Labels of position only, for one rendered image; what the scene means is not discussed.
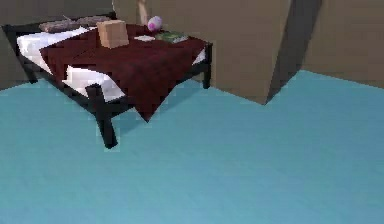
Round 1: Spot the green book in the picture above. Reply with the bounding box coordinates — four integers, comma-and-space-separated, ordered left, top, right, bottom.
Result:
154, 30, 190, 45

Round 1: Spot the pink white ball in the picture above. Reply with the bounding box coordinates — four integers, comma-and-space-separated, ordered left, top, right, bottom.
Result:
147, 15, 163, 33

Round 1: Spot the white flat paper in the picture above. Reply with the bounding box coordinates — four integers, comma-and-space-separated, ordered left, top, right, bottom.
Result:
133, 34, 156, 43

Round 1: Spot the black framed bed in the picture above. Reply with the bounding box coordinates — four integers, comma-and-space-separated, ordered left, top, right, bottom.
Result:
1, 11, 214, 150

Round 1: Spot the tan baseball bat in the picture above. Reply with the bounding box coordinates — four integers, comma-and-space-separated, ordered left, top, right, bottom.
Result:
137, 0, 150, 27

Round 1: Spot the grey brown pillow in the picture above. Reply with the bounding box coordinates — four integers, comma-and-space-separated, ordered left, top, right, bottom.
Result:
38, 19, 82, 34
77, 15, 112, 28

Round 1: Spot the dark red bedspread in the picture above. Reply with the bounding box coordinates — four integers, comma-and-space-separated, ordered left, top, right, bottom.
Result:
39, 23, 207, 123

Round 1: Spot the tan cardboard box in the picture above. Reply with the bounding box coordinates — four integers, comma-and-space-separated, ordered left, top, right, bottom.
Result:
96, 19, 130, 50

